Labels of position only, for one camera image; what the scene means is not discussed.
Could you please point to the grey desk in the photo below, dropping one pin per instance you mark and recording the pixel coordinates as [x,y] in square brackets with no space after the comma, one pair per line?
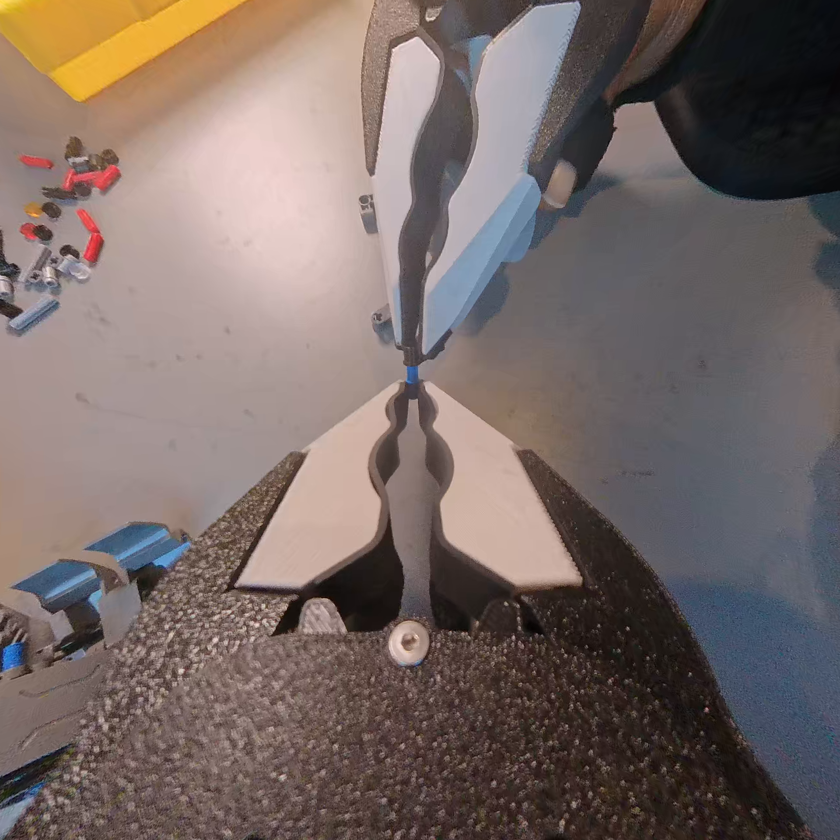
[656,361]

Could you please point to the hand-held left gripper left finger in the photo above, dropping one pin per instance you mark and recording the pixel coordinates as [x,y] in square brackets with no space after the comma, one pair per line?
[315,518]

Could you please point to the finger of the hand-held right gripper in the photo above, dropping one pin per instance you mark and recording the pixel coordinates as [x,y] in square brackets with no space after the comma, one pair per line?
[403,111]
[505,131]

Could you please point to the small grey cross-hole brick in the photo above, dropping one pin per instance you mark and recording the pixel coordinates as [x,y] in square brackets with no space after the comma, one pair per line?
[380,321]

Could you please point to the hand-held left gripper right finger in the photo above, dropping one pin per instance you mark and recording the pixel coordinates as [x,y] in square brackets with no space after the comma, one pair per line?
[505,518]

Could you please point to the yellow plastic bin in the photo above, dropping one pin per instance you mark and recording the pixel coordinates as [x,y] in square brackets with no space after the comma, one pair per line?
[98,39]

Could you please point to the pile of small brick parts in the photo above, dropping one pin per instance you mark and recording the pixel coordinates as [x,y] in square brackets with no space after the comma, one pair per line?
[92,177]

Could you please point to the grey toy brick assembly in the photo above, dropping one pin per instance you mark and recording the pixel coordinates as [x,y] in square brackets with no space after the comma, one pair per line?
[124,544]

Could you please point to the small black axle connector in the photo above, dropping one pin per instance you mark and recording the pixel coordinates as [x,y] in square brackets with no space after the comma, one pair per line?
[411,354]

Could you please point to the short blue connector pin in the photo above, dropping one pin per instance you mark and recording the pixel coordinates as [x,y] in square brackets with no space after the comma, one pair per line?
[411,379]

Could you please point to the person's right hand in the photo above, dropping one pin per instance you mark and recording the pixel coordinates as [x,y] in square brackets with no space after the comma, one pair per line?
[559,185]

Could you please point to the small grey round-hole brick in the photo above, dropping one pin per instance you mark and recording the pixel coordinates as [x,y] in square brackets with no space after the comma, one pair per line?
[367,211]

